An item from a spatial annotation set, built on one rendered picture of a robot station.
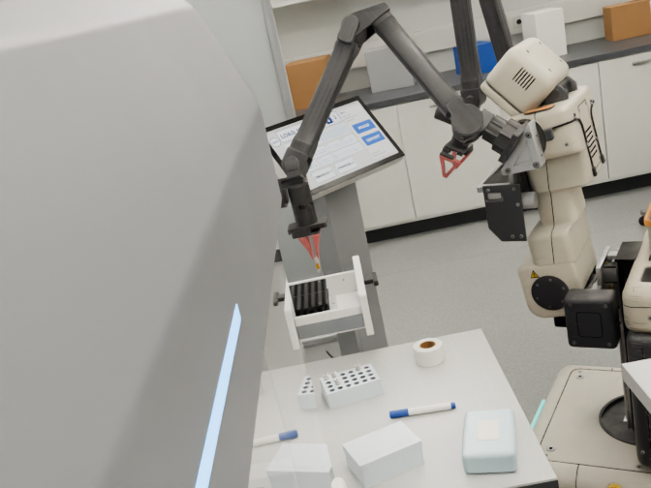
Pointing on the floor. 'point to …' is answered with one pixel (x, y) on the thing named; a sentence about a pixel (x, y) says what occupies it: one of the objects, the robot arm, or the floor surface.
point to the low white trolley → (444, 465)
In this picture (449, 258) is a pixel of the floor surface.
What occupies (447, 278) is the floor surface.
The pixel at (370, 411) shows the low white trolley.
